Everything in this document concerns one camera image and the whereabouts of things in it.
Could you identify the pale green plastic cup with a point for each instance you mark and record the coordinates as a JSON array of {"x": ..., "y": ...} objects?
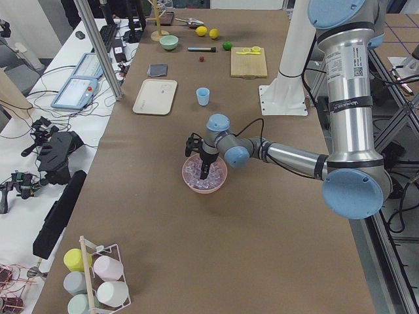
[{"x": 78, "y": 304}]

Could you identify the pink plastic cup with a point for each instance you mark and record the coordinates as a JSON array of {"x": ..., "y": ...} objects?
[{"x": 108, "y": 268}]

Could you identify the black speaker bar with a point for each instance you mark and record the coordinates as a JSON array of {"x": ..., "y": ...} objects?
[{"x": 58, "y": 217}]

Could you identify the steel ice scoop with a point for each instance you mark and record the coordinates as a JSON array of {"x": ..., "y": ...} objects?
[{"x": 191, "y": 22}]

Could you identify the pink bowl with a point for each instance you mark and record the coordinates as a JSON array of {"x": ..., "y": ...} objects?
[{"x": 196, "y": 186}]

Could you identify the wooden rack handle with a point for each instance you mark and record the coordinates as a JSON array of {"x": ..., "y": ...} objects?
[{"x": 93, "y": 309}]

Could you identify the cream rabbit serving tray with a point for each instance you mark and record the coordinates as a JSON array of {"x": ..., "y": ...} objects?
[{"x": 155, "y": 97}]

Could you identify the bamboo cutting board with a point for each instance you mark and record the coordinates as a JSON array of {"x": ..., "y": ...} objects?
[{"x": 248, "y": 66}]

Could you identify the near teach pendant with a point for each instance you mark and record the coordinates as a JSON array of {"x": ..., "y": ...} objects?
[{"x": 75, "y": 94}]

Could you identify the green lime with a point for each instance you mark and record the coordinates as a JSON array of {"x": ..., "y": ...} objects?
[{"x": 227, "y": 46}]

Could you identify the black keyboard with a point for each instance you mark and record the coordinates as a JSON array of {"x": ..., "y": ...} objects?
[{"x": 108, "y": 34}]

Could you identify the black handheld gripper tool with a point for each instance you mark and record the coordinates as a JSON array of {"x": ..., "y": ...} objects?
[{"x": 25, "y": 186}]

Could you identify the yellow-green plastic cup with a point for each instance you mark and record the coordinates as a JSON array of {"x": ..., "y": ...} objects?
[{"x": 73, "y": 260}]

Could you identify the white wire cup rack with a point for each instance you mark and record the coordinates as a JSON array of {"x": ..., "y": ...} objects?
[{"x": 94, "y": 252}]

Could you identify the yellow lemon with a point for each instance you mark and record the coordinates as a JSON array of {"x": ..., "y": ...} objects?
[
  {"x": 214, "y": 33},
  {"x": 201, "y": 31}
]

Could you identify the teach pendant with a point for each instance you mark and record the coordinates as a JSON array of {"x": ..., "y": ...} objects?
[
  {"x": 88, "y": 66},
  {"x": 75, "y": 94}
]

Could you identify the grey folded cloth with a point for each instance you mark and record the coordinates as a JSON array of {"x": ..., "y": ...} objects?
[{"x": 157, "y": 70}]

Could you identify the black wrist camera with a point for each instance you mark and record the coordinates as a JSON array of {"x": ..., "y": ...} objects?
[{"x": 193, "y": 144}]

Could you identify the wooden cup tree stand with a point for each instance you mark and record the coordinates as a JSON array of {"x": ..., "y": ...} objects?
[{"x": 159, "y": 10}]

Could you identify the mint green bowl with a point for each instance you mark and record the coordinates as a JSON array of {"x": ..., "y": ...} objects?
[{"x": 169, "y": 42}]

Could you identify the pile of clear ice cubes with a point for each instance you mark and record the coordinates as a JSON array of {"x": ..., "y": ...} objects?
[{"x": 216, "y": 175}]

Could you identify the aluminium frame post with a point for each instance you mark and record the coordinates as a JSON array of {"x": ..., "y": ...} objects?
[{"x": 99, "y": 47}]

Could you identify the light blue plastic cup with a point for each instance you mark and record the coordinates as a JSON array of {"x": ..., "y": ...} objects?
[{"x": 203, "y": 96}]

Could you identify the grey-blue plastic cup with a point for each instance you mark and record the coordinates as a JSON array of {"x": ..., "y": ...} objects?
[{"x": 75, "y": 283}]

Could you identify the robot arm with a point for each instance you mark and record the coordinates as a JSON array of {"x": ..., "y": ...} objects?
[{"x": 355, "y": 183}]

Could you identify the white plastic cup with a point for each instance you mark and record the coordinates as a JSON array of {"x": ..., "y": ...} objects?
[{"x": 112, "y": 293}]

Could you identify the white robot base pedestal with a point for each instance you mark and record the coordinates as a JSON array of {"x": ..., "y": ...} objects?
[{"x": 285, "y": 94}]

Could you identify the steel muddler black tip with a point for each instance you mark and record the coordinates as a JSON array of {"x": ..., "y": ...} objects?
[{"x": 202, "y": 49}]

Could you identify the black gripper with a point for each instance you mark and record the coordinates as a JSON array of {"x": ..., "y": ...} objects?
[{"x": 207, "y": 156}]

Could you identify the far teach pendant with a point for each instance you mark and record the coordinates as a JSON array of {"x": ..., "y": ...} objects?
[{"x": 88, "y": 66}]

